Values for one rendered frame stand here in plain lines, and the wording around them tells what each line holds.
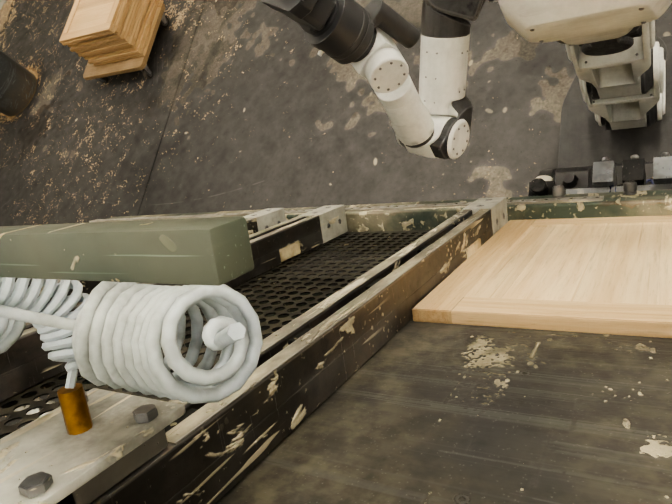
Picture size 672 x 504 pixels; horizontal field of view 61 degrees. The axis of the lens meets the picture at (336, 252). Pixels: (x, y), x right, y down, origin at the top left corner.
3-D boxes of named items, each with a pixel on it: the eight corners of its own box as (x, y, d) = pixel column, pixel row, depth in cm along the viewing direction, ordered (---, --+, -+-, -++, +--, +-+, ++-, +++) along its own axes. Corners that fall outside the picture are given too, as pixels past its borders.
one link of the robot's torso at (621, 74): (588, 58, 165) (561, -17, 125) (658, 47, 156) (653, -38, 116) (588, 110, 164) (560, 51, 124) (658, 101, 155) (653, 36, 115)
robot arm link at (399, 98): (341, 31, 94) (371, 85, 105) (357, 62, 89) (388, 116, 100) (375, 9, 93) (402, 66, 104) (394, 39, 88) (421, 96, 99)
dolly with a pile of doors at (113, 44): (179, 12, 383) (132, -32, 350) (156, 80, 369) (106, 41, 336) (119, 27, 415) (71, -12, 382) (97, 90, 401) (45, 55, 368)
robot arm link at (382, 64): (316, 35, 92) (363, 67, 100) (335, 74, 86) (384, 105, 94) (362, -23, 87) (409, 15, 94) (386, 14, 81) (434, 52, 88)
